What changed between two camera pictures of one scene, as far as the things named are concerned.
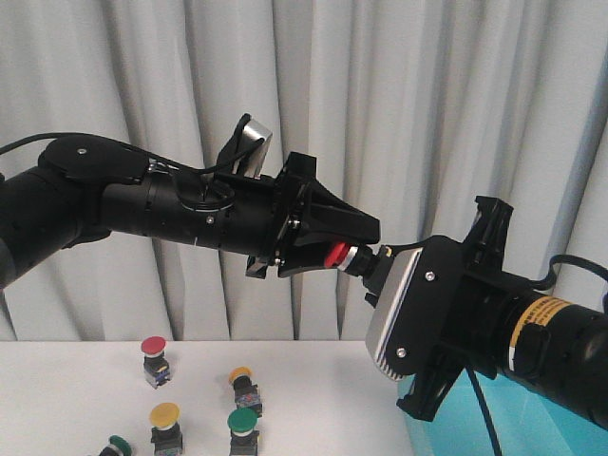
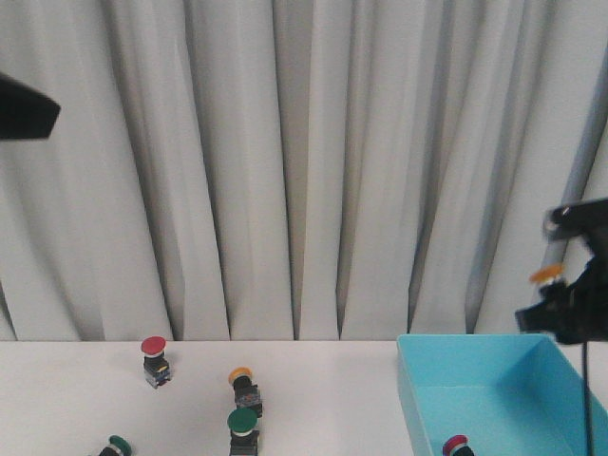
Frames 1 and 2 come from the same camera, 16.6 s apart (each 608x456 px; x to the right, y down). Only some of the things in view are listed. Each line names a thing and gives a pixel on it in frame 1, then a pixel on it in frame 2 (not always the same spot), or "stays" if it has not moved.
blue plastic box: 527,421 stays
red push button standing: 156,367 stays
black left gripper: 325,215 → 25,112
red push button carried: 340,255 → 457,446
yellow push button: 166,433 → 547,274
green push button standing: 242,423 stays
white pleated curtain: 412,108 stays
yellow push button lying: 246,393 stays
